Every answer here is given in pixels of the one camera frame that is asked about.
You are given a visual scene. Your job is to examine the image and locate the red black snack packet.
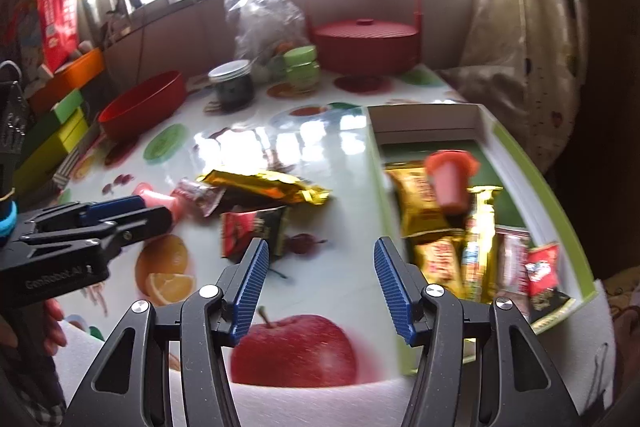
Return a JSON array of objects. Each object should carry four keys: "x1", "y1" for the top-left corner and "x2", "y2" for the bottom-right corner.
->
[{"x1": 220, "y1": 206, "x2": 288, "y2": 262}]

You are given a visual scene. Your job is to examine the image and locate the green yellow stacked boxes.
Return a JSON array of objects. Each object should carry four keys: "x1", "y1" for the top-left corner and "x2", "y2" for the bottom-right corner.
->
[{"x1": 14, "y1": 89, "x2": 89, "y2": 196}]

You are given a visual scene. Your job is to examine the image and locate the green and white cardboard box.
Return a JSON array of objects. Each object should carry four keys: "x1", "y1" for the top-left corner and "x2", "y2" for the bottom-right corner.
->
[{"x1": 368, "y1": 104, "x2": 597, "y2": 334}]

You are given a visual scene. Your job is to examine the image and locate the orange storage box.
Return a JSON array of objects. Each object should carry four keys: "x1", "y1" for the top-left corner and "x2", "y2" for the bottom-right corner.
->
[{"x1": 28, "y1": 49, "x2": 105, "y2": 117}]

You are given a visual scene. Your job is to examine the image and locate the floral beige curtain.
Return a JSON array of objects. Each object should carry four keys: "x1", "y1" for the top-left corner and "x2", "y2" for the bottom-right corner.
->
[{"x1": 442, "y1": 0, "x2": 588, "y2": 172}]

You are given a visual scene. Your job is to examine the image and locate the red snack bag on shelf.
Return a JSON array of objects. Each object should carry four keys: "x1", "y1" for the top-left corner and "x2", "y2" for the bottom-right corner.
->
[{"x1": 36, "y1": 0, "x2": 78, "y2": 72}]

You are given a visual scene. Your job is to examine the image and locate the clear plastic bag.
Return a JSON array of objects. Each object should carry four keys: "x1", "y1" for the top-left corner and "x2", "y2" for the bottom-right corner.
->
[{"x1": 224, "y1": 0, "x2": 309, "y2": 64}]

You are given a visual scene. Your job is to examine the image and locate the red oval bowl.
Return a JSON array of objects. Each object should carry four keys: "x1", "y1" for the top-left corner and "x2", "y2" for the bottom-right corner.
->
[{"x1": 98, "y1": 70, "x2": 186, "y2": 142}]

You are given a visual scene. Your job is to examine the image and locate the dark jar with clear lid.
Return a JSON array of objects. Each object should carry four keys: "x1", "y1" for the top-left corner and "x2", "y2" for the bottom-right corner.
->
[{"x1": 207, "y1": 60, "x2": 255, "y2": 113}]

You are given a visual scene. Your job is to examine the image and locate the yellow chip bag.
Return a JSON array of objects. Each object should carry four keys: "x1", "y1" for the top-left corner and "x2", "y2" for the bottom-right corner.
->
[{"x1": 384, "y1": 161, "x2": 464, "y2": 242}]

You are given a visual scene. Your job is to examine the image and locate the pink white snack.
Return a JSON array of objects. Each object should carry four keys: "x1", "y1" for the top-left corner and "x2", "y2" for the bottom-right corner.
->
[{"x1": 171, "y1": 178, "x2": 226, "y2": 218}]

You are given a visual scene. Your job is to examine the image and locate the small red white candy wrapper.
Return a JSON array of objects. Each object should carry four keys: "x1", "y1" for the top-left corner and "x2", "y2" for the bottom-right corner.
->
[{"x1": 525, "y1": 243, "x2": 559, "y2": 298}]

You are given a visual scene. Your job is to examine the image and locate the person's left hand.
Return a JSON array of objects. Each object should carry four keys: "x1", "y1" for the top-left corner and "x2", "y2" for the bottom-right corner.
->
[{"x1": 0, "y1": 299, "x2": 67, "y2": 357}]

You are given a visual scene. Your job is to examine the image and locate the green lidded jar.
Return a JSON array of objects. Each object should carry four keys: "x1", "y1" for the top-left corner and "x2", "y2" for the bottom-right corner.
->
[{"x1": 283, "y1": 46, "x2": 320, "y2": 93}]

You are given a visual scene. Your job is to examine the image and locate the gold foil snack bar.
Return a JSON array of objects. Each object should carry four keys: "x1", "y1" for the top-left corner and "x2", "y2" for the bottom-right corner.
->
[{"x1": 196, "y1": 169, "x2": 331, "y2": 206}]

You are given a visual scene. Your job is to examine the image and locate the red-lidded pink jelly cup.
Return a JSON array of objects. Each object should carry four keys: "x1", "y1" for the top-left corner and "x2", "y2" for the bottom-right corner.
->
[{"x1": 132, "y1": 182, "x2": 183, "y2": 225}]

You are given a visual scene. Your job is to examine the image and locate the red basket with handle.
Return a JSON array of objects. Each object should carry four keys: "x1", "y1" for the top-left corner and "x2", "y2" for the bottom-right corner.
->
[{"x1": 304, "y1": 0, "x2": 423, "y2": 76}]

